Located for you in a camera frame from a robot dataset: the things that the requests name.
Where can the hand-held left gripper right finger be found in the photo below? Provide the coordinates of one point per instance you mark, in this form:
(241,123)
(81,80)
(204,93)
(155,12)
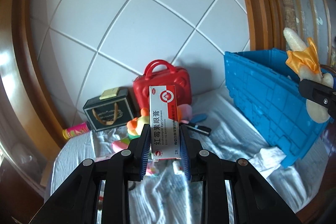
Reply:
(185,153)

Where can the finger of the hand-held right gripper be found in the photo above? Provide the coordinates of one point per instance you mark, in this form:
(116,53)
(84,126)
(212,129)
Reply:
(317,95)

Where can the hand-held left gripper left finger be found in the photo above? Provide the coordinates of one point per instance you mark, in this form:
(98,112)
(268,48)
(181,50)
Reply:
(145,153)

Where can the white red medicine box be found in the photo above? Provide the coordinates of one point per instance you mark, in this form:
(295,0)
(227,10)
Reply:
(164,119)

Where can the blue plastic storage container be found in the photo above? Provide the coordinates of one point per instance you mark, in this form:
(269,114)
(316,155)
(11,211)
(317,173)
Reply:
(262,87)

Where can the peeled banana plush toy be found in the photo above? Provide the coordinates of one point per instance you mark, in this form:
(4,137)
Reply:
(295,40)

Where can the yellow green plush toy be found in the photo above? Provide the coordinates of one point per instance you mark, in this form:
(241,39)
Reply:
(135,129)

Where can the small pink white pack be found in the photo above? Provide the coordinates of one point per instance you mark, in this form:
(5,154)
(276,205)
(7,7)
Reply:
(119,145)

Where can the black cylindrical tool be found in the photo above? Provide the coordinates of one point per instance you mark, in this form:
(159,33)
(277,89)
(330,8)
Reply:
(199,129)

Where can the blue flat plastic toy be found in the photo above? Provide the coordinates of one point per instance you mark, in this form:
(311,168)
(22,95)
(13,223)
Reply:
(200,117)

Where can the orange pink plush toy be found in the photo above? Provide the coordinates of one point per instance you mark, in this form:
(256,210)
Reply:
(185,111)

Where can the striped blue bedsheet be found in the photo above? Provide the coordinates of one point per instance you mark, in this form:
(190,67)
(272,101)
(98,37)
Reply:
(236,134)

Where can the black gift box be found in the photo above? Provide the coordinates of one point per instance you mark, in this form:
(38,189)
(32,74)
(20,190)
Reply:
(105,113)

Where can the yellow notepad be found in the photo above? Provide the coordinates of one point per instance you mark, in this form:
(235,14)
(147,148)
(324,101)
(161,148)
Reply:
(109,93)

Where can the pink yellow snack tube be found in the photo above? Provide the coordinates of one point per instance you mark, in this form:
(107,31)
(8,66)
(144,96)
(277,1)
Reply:
(76,130)

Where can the red bear suitcase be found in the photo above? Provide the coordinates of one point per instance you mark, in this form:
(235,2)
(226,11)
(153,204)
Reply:
(170,77)

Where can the crumpled white tissue paper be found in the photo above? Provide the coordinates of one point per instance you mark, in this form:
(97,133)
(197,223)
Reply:
(267,158)

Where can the wooden arch wall frame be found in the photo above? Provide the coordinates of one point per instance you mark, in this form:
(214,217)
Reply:
(18,56)

